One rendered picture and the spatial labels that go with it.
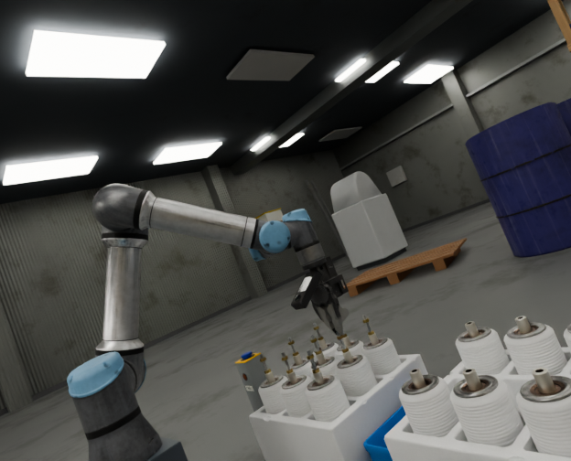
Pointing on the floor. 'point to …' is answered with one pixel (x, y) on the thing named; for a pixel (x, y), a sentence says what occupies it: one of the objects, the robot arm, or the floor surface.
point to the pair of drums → (540, 175)
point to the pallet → (396, 270)
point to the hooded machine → (366, 221)
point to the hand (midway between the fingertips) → (335, 331)
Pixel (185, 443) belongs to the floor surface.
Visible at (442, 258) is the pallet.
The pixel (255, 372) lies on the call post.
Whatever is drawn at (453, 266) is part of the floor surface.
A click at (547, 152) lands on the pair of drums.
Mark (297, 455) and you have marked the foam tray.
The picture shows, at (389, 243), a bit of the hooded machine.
